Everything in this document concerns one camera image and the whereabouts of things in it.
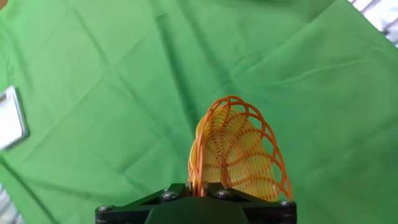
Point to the orange woven plastic dish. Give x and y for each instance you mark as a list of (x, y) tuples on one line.
[(236, 149)]

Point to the green cloth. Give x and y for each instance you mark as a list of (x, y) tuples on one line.
[(124, 62)]

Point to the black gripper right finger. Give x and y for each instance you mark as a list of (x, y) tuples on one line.
[(270, 211)]

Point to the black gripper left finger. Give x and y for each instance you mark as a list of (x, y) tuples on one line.
[(124, 211)]

